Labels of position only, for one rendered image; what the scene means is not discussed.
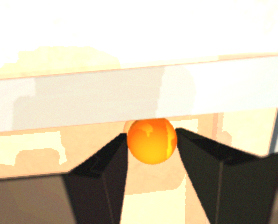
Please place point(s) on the translucent yellow ball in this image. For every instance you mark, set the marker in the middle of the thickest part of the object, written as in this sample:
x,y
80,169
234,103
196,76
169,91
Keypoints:
x,y
127,126

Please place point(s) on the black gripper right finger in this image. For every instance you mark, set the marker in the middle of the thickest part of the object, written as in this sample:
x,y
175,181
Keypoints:
x,y
233,186

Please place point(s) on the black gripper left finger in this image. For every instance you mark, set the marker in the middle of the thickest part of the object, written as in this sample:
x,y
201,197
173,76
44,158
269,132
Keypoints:
x,y
90,193

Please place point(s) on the orange ball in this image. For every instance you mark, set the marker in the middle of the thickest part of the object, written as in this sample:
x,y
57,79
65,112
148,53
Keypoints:
x,y
152,141

